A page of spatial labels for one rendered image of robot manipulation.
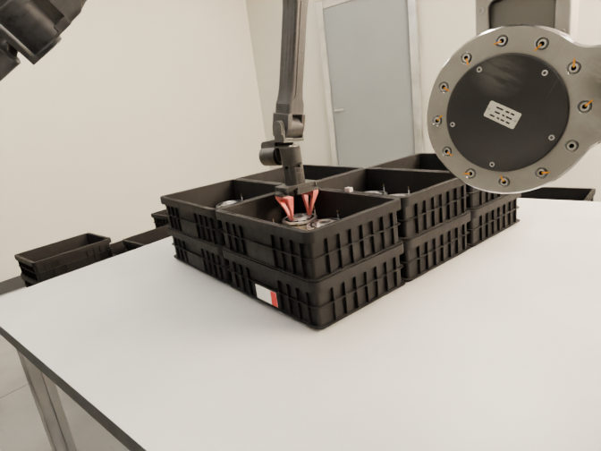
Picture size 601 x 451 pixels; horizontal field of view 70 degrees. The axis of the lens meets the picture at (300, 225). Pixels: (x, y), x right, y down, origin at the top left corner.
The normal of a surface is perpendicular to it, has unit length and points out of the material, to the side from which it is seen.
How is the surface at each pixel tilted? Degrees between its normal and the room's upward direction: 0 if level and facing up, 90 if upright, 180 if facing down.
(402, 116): 90
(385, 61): 90
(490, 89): 90
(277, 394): 0
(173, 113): 90
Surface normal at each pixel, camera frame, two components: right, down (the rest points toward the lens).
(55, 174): 0.75, 0.09
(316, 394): -0.12, -0.95
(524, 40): -0.65, 0.29
